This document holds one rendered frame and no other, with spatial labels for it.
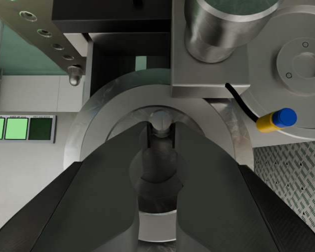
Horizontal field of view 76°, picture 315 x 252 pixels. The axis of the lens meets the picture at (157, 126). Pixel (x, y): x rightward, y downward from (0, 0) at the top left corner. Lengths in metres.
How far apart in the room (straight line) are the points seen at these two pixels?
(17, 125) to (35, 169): 0.12
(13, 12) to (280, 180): 0.48
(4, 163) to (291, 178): 0.60
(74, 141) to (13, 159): 0.44
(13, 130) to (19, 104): 3.02
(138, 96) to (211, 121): 0.06
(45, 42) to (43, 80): 3.06
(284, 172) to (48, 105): 3.23
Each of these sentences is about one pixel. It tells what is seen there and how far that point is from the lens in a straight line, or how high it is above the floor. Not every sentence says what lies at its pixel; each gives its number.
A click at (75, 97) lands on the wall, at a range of 3.22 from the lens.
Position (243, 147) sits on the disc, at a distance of 0.17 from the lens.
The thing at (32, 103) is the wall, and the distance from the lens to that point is 3.51.
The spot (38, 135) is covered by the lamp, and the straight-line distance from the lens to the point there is 0.57.
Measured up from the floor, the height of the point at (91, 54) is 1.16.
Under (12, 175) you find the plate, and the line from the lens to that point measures 0.61.
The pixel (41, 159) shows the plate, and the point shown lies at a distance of 0.57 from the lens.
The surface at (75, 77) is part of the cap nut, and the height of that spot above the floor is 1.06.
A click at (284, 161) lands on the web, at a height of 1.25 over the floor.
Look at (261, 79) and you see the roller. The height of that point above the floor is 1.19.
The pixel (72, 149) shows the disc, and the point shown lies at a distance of 0.17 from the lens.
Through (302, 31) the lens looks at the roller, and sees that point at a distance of 0.22.
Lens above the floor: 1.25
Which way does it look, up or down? 9 degrees down
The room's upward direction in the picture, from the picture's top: 179 degrees counter-clockwise
